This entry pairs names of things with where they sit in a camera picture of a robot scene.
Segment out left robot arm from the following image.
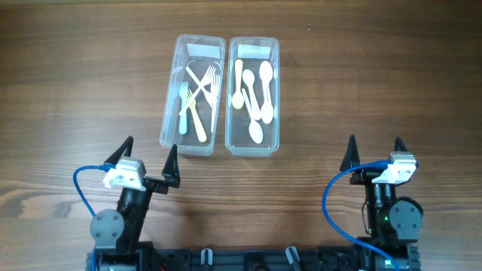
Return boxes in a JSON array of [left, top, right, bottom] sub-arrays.
[[86, 136, 181, 270]]

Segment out yellow plastic spoon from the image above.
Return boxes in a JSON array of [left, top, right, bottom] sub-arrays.
[[232, 59, 244, 109]]

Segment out right blue cable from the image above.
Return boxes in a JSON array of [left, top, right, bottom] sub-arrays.
[[322, 160, 402, 271]]

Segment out left clear plastic container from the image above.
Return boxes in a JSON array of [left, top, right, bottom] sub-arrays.
[[160, 34, 226, 156]]

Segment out yellow plastic fork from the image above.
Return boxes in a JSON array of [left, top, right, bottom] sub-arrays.
[[189, 100, 207, 142]]

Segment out slim white fork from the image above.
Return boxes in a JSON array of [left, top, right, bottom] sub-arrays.
[[181, 65, 215, 111]]

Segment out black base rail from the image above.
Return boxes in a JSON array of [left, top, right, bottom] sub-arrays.
[[158, 245, 421, 271]]

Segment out white spoon diagonal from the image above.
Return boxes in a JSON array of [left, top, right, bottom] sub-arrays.
[[259, 61, 273, 102]]

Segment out thin bent white fork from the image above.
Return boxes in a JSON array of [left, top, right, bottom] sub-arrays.
[[185, 65, 216, 107]]

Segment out white fork thick handle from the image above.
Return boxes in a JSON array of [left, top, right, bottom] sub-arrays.
[[178, 81, 188, 135]]

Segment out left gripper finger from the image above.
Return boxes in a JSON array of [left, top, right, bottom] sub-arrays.
[[104, 135, 133, 165], [161, 144, 181, 188]]

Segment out white spoon thin handle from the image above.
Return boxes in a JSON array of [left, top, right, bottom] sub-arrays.
[[242, 88, 264, 144]]

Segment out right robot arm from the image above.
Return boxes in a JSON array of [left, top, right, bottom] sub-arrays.
[[348, 137, 423, 270]]

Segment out clear plastic container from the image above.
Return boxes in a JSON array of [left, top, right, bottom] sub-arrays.
[[160, 34, 226, 156], [225, 37, 281, 157]]

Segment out right clear plastic container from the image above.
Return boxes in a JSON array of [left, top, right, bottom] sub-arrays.
[[225, 37, 281, 157]]

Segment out blue cable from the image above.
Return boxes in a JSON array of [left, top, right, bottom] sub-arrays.
[[72, 164, 117, 271], [322, 160, 402, 271]]

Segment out left blue cable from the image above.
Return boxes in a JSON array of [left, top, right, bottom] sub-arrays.
[[72, 164, 117, 271]]

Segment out cream spoon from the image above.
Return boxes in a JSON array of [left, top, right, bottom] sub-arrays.
[[261, 83, 273, 124]]

